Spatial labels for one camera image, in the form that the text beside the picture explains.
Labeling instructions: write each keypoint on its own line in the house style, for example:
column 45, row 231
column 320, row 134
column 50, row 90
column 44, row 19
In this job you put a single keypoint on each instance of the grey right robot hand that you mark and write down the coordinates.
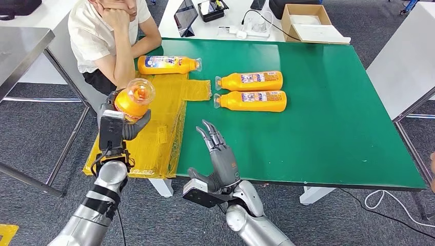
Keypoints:
column 224, row 169

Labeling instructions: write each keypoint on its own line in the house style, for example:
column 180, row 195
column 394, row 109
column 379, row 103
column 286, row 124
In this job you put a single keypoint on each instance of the black tray with items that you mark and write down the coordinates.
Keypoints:
column 212, row 10

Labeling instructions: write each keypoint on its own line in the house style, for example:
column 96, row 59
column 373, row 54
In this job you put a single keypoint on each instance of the white table leg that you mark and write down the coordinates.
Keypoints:
column 163, row 188
column 314, row 196

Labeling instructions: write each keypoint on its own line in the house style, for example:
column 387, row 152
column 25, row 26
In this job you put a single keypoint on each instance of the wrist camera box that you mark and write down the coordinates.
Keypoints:
column 202, row 197
column 111, row 134

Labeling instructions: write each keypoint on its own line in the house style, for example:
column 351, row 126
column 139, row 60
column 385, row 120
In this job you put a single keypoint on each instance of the person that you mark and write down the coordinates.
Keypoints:
column 91, row 37

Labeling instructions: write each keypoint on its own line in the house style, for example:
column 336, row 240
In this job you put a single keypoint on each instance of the black tablet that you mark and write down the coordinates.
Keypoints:
column 185, row 17

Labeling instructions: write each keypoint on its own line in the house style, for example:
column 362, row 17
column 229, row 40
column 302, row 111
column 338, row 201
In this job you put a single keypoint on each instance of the yellow floor marker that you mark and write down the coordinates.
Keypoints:
column 6, row 234

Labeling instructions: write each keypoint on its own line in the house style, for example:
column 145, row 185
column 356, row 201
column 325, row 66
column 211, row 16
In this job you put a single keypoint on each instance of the brown cardboard box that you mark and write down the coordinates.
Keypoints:
column 286, row 30

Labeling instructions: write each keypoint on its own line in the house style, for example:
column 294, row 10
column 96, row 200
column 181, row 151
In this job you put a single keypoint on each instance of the white panel table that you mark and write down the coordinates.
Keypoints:
column 57, row 44

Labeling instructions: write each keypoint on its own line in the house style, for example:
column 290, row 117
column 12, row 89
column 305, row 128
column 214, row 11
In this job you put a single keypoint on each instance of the black bag on panel table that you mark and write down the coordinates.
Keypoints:
column 17, row 6

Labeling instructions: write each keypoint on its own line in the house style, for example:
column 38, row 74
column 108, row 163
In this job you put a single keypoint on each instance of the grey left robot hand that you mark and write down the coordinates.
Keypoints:
column 136, row 130

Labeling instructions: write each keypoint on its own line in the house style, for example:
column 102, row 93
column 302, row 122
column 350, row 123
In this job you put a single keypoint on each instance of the black bag beside cardboard box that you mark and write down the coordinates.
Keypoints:
column 276, row 6

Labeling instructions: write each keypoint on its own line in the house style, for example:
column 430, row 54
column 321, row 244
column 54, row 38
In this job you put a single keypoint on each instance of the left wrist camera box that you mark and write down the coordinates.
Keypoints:
column 111, row 134

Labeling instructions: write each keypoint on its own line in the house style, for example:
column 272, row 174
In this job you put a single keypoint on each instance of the white desk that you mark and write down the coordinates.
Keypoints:
column 210, row 32

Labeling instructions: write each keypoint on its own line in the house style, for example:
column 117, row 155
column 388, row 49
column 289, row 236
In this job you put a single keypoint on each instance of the white charger block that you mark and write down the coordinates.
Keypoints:
column 241, row 34

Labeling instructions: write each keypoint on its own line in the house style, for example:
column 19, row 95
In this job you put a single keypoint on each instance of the black phone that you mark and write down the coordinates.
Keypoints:
column 257, row 3

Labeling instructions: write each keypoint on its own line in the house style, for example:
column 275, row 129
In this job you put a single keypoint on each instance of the white foam pad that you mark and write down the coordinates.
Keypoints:
column 305, row 19

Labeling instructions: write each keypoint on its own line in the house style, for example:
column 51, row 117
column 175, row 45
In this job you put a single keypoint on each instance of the person's right hand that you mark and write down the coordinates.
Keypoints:
column 115, row 17

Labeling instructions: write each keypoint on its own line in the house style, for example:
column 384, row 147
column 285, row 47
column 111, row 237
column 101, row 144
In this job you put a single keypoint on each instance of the clear plastic packet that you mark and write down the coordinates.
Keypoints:
column 259, row 27

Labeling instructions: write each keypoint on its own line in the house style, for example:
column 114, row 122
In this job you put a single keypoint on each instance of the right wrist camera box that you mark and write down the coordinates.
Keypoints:
column 202, row 197

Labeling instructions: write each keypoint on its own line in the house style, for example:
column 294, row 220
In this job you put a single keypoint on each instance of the yellow taped mat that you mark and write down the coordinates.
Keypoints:
column 156, row 135

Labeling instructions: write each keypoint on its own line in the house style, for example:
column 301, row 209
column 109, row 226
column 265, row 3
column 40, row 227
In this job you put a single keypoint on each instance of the blue frame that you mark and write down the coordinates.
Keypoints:
column 407, row 6

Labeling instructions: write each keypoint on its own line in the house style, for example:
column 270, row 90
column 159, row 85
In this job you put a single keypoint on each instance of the orange detergent bottle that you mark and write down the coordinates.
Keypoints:
column 234, row 83
column 163, row 68
column 131, row 105
column 238, row 103

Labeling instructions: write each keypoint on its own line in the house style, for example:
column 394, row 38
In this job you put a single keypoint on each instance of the white table with steel legs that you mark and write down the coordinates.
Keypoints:
column 401, row 61

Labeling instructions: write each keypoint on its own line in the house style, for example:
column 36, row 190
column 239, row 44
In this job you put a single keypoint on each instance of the small white adapter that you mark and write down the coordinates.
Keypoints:
column 232, row 30

